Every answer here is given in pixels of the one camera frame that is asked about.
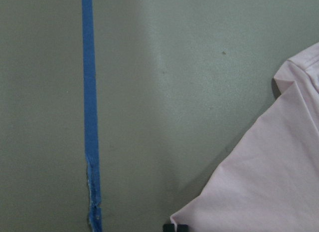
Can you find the pink snoopy t-shirt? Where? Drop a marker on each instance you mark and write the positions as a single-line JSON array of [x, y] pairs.
[[270, 181]]

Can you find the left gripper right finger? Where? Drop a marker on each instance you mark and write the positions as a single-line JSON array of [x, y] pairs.
[[182, 228]]

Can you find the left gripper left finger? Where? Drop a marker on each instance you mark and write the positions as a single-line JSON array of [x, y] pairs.
[[168, 228]]

